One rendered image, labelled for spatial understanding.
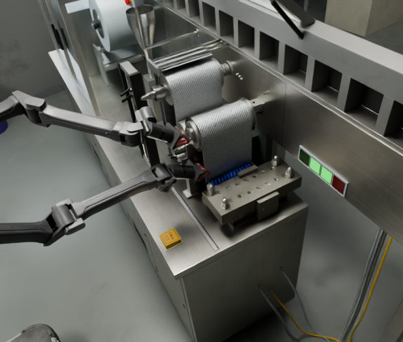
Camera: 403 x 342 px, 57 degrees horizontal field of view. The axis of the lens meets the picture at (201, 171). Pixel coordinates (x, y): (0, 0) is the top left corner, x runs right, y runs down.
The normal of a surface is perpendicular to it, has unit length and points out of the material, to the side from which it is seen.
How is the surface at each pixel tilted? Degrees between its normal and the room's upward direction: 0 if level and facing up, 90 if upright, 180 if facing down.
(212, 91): 92
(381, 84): 90
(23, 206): 0
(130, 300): 0
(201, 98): 92
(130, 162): 0
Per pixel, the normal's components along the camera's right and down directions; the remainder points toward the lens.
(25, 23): 0.58, 0.51
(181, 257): -0.09, -0.73
